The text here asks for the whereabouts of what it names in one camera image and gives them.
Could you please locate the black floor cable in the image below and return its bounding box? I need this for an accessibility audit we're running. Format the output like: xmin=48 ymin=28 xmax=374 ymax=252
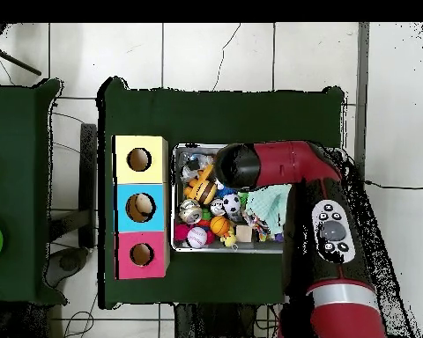
xmin=364 ymin=180 xmax=423 ymax=191

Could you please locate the dark green side table cloth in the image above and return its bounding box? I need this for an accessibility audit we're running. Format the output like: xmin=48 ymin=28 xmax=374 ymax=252
xmin=0 ymin=77 xmax=69 ymax=305

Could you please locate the wire mesh bin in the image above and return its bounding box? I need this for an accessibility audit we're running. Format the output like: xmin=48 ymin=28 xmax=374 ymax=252
xmin=171 ymin=142 xmax=286 ymax=255

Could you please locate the yellow duck plush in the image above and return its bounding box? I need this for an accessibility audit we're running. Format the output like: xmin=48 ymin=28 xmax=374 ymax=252
xmin=219 ymin=230 xmax=238 ymax=249

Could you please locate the blue fuzzy puffer ball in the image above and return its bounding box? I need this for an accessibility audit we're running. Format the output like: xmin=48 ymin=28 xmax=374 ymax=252
xmin=216 ymin=182 xmax=239 ymax=199

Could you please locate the black and white soccer ball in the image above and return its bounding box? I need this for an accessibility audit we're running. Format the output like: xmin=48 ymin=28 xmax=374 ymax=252
xmin=222 ymin=193 xmax=241 ymax=215

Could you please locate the wooden box with three holes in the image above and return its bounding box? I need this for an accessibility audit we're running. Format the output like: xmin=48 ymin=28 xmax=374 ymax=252
xmin=112 ymin=135 xmax=170 ymax=281

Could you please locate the small wooden cube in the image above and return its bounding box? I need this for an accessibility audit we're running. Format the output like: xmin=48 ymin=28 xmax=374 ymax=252
xmin=235 ymin=224 xmax=254 ymax=243

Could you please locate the mint green knitted cloth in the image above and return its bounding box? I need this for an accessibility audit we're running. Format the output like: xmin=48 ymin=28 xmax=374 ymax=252
xmin=245 ymin=183 xmax=293 ymax=236

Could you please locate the white baseball with red stitching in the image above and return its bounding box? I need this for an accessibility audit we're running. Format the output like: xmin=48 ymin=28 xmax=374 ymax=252
xmin=186 ymin=226 xmax=208 ymax=249

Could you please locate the black tripod leg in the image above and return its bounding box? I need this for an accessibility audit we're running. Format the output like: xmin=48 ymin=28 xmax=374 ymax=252
xmin=0 ymin=43 xmax=42 ymax=77

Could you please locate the small orange basketball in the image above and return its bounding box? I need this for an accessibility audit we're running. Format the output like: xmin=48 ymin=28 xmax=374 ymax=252
xmin=210 ymin=215 xmax=231 ymax=236

